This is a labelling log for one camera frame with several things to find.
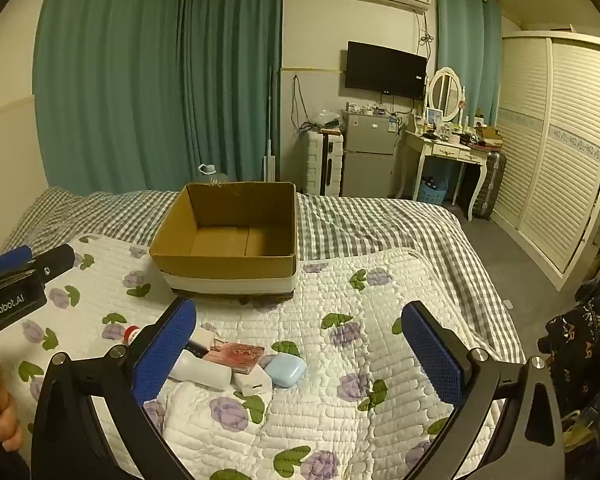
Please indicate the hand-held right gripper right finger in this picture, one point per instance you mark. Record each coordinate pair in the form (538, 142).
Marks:
(432, 355)

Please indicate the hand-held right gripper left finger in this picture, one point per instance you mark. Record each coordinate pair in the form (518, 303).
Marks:
(162, 355)

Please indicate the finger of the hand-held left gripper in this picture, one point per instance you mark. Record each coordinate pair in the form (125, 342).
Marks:
(7, 259)
(55, 261)

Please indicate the black remote control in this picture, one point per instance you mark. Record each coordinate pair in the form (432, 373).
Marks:
(196, 347)

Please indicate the small white bottle red cap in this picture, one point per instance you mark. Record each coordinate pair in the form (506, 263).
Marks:
(131, 334)

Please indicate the white lotion bottle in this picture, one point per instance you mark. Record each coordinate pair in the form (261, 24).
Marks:
(200, 372)

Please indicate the small white box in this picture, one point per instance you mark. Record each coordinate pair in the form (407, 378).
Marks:
(205, 335)

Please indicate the red patterned box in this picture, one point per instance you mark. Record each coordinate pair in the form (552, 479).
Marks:
(235, 355)

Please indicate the white charger plug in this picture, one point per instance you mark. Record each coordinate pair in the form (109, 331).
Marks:
(252, 382)

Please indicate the brown cardboard box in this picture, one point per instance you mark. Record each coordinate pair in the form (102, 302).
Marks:
(220, 265)

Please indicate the light blue earbuds case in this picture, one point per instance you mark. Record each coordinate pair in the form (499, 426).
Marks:
(285, 370)

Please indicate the person's left hand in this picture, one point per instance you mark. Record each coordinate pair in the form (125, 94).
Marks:
(2, 412)

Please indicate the white floral quilt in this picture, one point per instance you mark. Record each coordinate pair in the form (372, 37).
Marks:
(330, 410)

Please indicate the dark printed clothing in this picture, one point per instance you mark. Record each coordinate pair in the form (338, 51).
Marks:
(580, 340)

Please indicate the blue plastic basket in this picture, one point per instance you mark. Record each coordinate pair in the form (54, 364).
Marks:
(432, 194)

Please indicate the clear water jug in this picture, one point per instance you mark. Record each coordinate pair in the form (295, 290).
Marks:
(217, 177)

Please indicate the dark suitcase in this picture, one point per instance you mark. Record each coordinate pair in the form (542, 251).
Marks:
(492, 180)

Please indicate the wide green curtain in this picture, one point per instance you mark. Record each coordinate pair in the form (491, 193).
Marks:
(130, 85)

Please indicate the white dressing table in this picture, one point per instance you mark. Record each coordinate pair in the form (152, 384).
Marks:
(447, 150)

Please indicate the silver small fridge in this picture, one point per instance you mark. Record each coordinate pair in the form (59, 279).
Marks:
(367, 160)

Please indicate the white ribbed suitcase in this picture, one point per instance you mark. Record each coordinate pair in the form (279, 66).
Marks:
(317, 165)

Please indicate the small open cardboard box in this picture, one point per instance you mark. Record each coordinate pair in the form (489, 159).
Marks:
(489, 135)

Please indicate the white louvred wardrobe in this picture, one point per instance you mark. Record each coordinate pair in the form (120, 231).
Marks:
(555, 160)

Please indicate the clear plastic bag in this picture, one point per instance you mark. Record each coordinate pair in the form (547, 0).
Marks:
(325, 117)

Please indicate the oval white vanity mirror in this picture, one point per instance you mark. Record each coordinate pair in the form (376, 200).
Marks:
(445, 92)

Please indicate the narrow green curtain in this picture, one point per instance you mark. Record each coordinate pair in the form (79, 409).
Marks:
(467, 35)

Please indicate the small photo frame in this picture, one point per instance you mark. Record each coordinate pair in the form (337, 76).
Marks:
(434, 117)

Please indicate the black wall television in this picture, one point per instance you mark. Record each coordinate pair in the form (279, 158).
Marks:
(385, 70)

